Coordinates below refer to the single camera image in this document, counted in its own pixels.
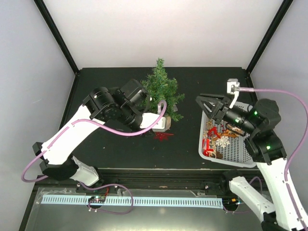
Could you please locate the right controller circuit board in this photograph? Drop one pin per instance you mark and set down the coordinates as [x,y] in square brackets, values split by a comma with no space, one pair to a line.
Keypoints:
[232,201]

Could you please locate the brown pine cone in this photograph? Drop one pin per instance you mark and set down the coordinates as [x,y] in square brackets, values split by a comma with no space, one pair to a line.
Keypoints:
[219,155]

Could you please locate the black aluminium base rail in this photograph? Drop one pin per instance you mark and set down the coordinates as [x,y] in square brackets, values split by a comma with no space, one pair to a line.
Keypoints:
[195,180]

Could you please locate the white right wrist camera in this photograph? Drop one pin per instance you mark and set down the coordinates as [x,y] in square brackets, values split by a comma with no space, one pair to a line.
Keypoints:
[233,86]

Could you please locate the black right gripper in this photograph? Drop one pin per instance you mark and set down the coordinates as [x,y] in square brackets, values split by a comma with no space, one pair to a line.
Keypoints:
[217,103]

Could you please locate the white snowflake ornament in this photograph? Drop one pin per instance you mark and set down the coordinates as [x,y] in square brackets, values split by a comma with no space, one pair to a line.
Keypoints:
[222,142]

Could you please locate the white perforated plastic basket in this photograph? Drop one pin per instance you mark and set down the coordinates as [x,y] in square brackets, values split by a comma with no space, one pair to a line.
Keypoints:
[234,154]

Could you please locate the controller circuit board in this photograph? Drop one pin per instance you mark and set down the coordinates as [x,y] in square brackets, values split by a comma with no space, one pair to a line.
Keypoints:
[97,199]
[232,201]

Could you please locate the brown satin bow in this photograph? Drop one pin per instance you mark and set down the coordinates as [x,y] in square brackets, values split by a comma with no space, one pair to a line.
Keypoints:
[232,131]

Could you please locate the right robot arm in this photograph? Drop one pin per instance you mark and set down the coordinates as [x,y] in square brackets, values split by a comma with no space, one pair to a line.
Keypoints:
[284,212]

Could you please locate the left black frame post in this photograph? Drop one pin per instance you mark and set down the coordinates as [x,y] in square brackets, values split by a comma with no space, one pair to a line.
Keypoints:
[41,6]

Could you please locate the round wooden tree base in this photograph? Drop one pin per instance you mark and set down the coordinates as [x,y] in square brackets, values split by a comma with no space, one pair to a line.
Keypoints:
[168,122]

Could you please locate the right black frame post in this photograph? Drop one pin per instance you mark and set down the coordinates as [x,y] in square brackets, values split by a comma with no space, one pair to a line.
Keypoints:
[279,16]

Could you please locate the small green christmas tree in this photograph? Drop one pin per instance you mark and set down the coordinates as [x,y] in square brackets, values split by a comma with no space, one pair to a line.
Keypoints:
[161,87]

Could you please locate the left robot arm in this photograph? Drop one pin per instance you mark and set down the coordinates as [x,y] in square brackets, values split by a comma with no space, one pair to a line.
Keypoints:
[122,104]

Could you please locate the left controller circuit board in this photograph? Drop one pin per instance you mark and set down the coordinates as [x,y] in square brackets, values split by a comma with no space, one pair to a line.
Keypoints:
[97,199]

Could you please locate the red star ornament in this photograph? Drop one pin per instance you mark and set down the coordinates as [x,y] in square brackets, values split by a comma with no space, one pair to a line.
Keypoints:
[161,136]

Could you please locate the white slotted cable duct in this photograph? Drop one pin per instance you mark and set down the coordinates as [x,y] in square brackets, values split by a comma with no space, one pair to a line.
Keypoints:
[135,201]

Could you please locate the gold merry christmas sign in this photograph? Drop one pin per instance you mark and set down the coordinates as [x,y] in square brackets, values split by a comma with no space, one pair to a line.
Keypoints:
[208,143]

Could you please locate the black frame post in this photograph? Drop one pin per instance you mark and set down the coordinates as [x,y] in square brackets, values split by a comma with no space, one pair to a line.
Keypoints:
[41,6]
[279,16]

